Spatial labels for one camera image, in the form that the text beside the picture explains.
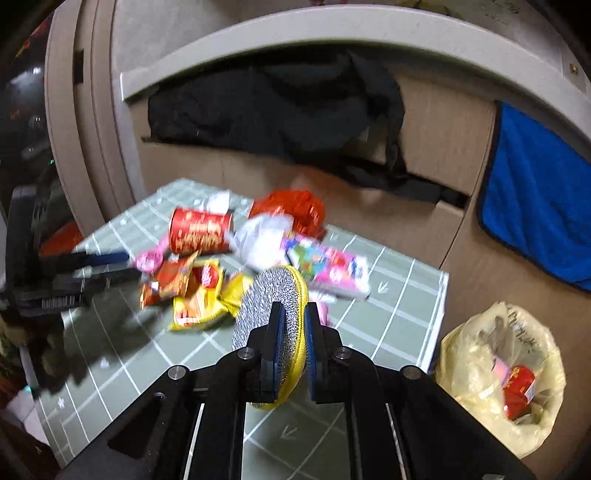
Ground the bin with yellow liner bag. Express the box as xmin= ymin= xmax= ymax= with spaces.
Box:
xmin=436 ymin=302 xmax=566 ymax=460

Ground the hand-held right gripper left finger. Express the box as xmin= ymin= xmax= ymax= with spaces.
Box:
xmin=55 ymin=302 xmax=287 ymax=480

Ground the red plastic bag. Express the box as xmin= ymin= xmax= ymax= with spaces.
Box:
xmin=249 ymin=190 xmax=326 ymax=238

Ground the pink cartoon tissue packet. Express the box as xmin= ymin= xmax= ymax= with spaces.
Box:
xmin=281 ymin=233 xmax=372 ymax=301

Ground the orange snack packet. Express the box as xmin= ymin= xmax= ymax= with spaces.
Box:
xmin=140 ymin=251 xmax=200 ymax=311

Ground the green checked tablecloth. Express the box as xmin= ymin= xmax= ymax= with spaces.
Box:
xmin=34 ymin=179 xmax=450 ymax=480

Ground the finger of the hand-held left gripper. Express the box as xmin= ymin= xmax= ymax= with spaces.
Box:
xmin=74 ymin=270 xmax=145 ymax=300
xmin=69 ymin=250 xmax=132 ymax=269

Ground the white crumpled plastic bag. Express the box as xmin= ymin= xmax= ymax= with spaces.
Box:
xmin=235 ymin=215 xmax=296 ymax=271

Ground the small pink round wrapper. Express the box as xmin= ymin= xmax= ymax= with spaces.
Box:
xmin=134 ymin=251 xmax=165 ymax=274

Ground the red can with gold print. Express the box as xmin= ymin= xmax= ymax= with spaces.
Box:
xmin=168 ymin=208 xmax=235 ymax=256

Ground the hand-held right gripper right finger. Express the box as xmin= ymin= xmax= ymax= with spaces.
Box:
xmin=306 ymin=300 xmax=536 ymax=480

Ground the red crumpled packet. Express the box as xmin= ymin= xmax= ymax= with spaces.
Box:
xmin=502 ymin=364 xmax=537 ymax=420

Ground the blue towel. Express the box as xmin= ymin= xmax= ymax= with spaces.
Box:
xmin=478 ymin=102 xmax=591 ymax=292

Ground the cardboard box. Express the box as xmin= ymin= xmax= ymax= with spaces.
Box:
xmin=139 ymin=69 xmax=496 ymax=210

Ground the yellow snack packet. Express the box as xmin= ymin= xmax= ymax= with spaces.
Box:
xmin=170 ymin=258 xmax=254 ymax=332

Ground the white crumpled tissue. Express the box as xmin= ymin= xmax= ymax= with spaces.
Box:
xmin=203 ymin=189 xmax=232 ymax=213

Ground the black cloth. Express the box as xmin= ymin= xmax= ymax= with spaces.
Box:
xmin=148 ymin=51 xmax=468 ymax=204

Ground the silver scouring pad yellow rim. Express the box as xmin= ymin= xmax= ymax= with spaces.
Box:
xmin=231 ymin=265 xmax=309 ymax=411

